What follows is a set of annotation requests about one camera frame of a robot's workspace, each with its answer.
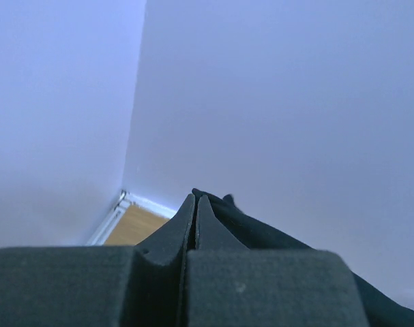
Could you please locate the aluminium table frame rail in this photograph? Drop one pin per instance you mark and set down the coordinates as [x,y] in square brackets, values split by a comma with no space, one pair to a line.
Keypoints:
[131,220]

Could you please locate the black t shirt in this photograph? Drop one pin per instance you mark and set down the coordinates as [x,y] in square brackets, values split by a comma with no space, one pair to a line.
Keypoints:
[380,310]

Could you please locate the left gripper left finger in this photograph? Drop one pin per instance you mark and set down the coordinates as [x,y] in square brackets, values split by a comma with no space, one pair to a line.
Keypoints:
[167,243]

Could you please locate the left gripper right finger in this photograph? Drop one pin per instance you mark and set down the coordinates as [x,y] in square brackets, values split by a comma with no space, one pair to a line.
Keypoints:
[210,233]

